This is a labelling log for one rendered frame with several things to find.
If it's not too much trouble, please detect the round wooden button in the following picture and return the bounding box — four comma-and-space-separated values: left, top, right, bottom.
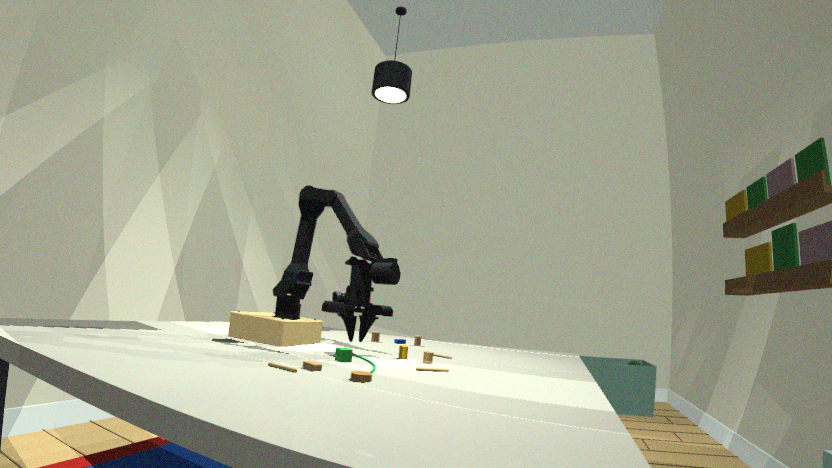
350, 371, 373, 382

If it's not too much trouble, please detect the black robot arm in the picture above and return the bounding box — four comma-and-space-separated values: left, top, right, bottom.
272, 185, 401, 320

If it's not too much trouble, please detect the green block with hole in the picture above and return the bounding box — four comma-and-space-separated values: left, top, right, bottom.
335, 348, 353, 363

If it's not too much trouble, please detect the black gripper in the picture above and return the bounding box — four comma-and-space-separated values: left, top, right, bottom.
321, 282, 393, 343

